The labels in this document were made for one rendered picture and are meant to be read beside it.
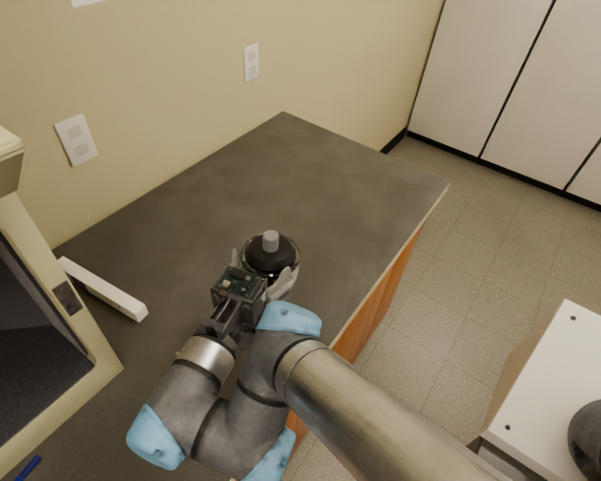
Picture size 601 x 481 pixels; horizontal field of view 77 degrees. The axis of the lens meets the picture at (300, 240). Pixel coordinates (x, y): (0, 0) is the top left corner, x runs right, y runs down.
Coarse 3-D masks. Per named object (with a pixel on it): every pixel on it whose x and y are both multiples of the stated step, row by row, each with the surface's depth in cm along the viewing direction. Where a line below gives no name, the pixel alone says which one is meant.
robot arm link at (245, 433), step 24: (216, 408) 46; (240, 408) 44; (264, 408) 44; (288, 408) 46; (216, 432) 45; (240, 432) 44; (264, 432) 44; (288, 432) 47; (192, 456) 45; (216, 456) 44; (240, 456) 44; (264, 456) 43; (288, 456) 44; (240, 480) 44; (264, 480) 43
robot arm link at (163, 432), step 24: (168, 384) 48; (192, 384) 48; (216, 384) 50; (144, 408) 46; (168, 408) 46; (192, 408) 46; (144, 432) 44; (168, 432) 44; (192, 432) 45; (144, 456) 46; (168, 456) 43
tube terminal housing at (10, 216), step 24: (0, 216) 43; (24, 216) 45; (24, 240) 46; (48, 264) 51; (48, 288) 52; (72, 288) 56; (96, 336) 65; (96, 360) 68; (96, 384) 71; (48, 408) 63; (72, 408) 68; (24, 432) 61; (48, 432) 66; (0, 456) 60; (24, 456) 64
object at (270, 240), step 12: (252, 240) 68; (264, 240) 65; (276, 240) 65; (288, 240) 69; (252, 252) 66; (264, 252) 67; (276, 252) 67; (288, 252) 67; (252, 264) 66; (264, 264) 65; (276, 264) 65; (288, 264) 66
